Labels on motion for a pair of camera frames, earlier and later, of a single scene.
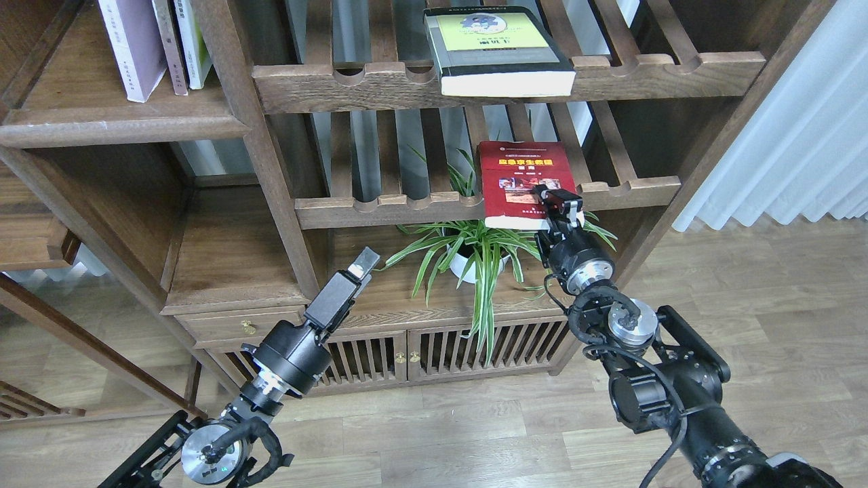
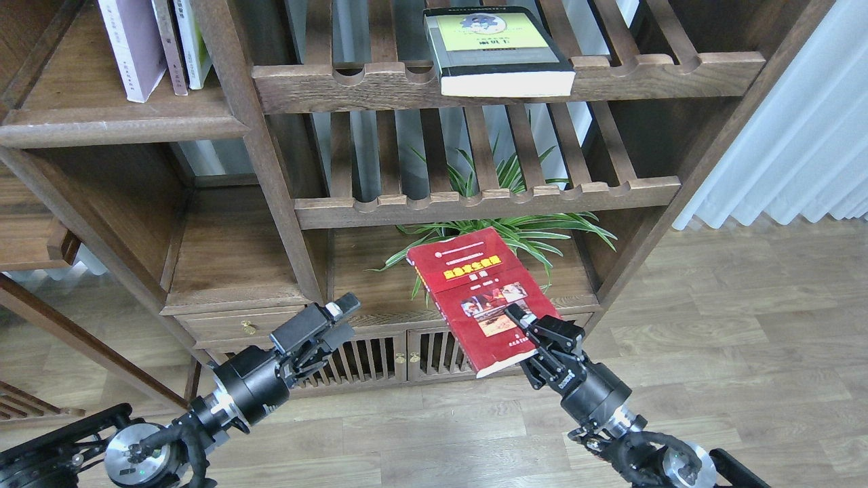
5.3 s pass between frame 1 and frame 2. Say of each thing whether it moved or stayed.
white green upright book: stayed
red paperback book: moved
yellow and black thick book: stayed
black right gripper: moved
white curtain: stayed
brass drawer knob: stayed
